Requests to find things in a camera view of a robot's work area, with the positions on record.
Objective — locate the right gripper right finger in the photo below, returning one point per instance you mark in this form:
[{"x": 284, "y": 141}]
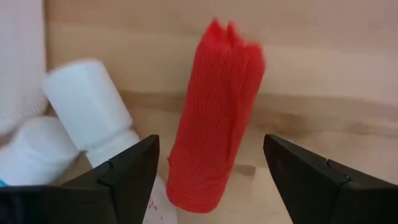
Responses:
[{"x": 335, "y": 199}]

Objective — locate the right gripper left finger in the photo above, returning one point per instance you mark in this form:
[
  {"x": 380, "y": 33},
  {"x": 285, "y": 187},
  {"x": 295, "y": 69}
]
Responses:
[{"x": 93, "y": 202}]

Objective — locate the white plastic bottle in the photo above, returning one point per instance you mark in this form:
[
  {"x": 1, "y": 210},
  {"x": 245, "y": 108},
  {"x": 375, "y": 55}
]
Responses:
[{"x": 37, "y": 152}]

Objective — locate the white blue-printed wipes pack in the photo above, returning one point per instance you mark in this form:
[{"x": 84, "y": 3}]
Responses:
[{"x": 18, "y": 62}]

